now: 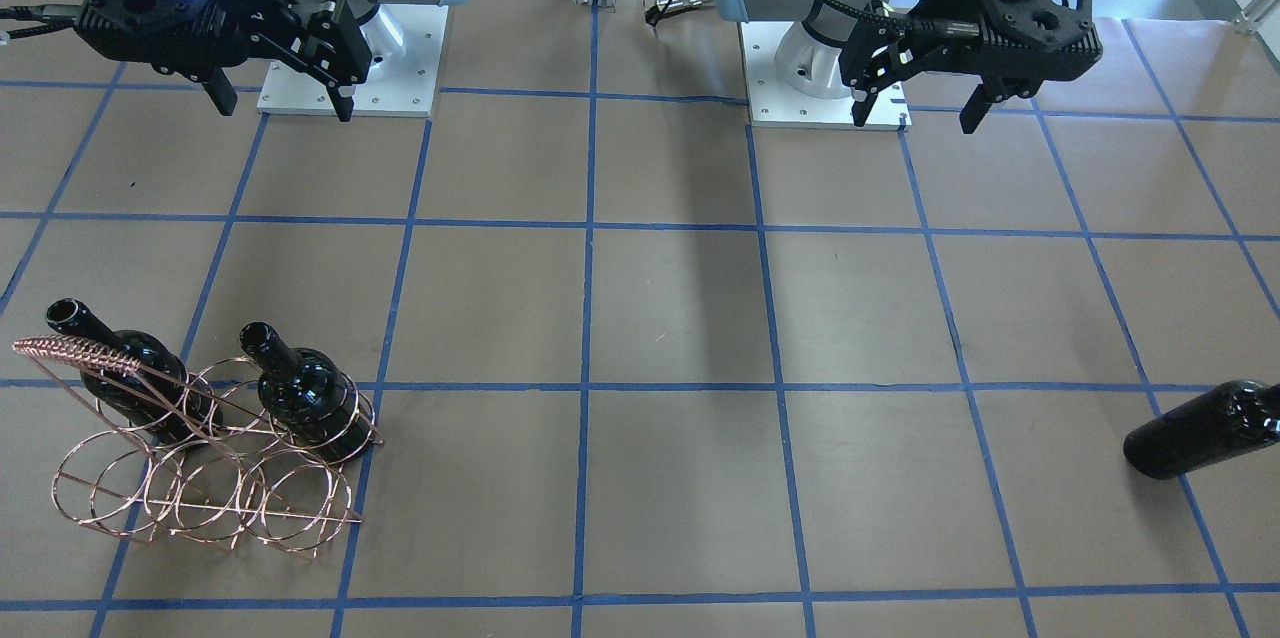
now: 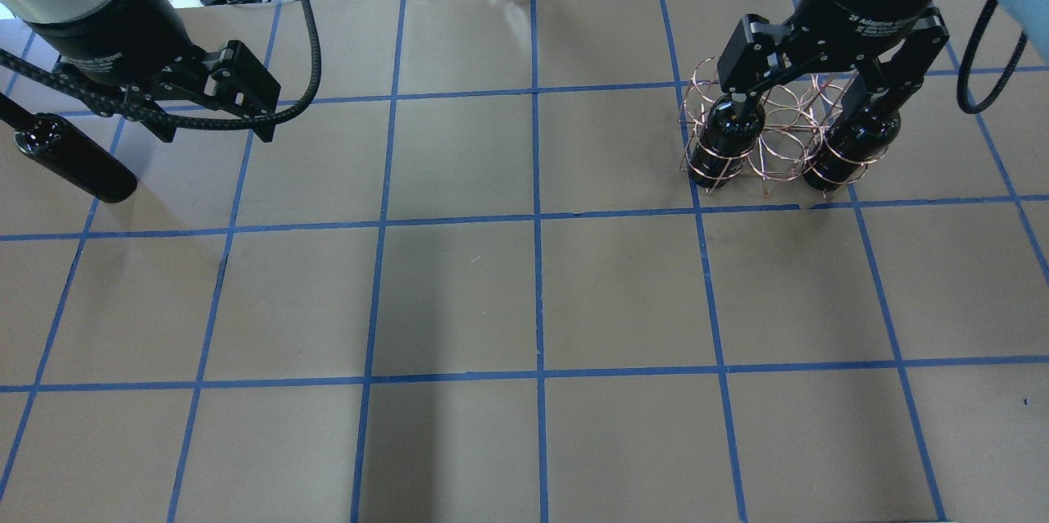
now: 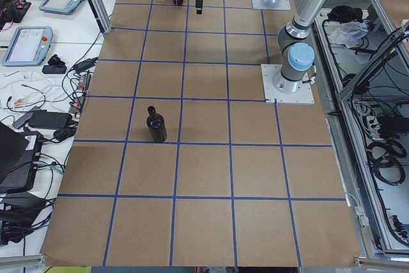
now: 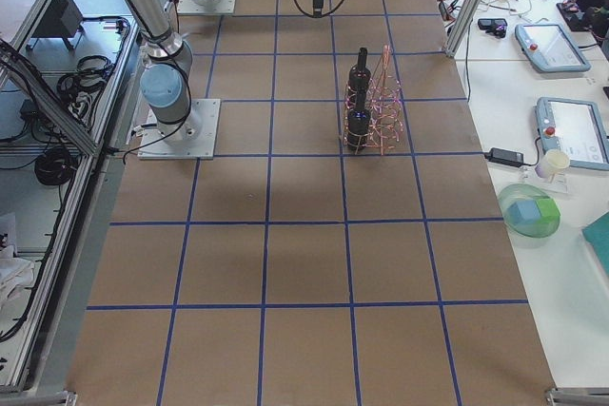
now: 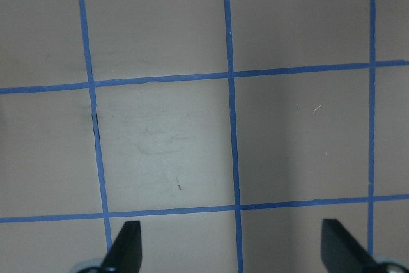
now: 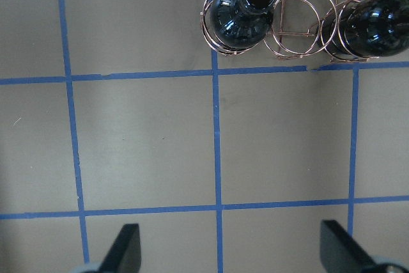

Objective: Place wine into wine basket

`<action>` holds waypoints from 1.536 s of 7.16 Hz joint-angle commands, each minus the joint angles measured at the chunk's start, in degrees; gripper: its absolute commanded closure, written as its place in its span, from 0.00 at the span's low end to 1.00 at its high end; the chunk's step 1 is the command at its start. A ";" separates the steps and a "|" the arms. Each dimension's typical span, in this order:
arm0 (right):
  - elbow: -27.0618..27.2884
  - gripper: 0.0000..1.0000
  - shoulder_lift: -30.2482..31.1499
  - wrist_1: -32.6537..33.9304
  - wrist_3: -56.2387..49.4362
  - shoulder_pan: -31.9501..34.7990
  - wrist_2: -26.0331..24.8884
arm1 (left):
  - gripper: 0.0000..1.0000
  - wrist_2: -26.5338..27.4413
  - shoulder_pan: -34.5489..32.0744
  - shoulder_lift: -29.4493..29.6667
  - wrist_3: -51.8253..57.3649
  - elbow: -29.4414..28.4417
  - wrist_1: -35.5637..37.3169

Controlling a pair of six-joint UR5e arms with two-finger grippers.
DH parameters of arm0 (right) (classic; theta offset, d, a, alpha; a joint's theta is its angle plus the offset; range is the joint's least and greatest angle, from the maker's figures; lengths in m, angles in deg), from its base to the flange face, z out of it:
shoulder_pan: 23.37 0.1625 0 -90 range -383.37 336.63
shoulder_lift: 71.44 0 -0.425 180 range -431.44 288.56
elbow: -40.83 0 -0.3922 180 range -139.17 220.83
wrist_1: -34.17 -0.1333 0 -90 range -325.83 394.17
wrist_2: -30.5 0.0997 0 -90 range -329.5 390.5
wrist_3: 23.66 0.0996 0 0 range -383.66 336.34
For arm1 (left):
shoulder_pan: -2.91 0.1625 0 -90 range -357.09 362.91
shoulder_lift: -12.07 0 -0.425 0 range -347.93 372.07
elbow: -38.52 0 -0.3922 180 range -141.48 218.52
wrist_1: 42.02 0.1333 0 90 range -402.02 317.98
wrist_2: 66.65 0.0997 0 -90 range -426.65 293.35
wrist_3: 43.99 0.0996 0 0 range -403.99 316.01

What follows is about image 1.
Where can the copper wire wine basket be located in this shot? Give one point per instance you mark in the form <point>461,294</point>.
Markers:
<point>223,486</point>

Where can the dark wine bottle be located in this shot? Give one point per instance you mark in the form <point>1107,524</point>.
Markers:
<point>1233,419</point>

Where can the dark bottle in basket front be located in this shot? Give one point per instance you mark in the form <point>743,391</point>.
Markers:
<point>307,395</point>

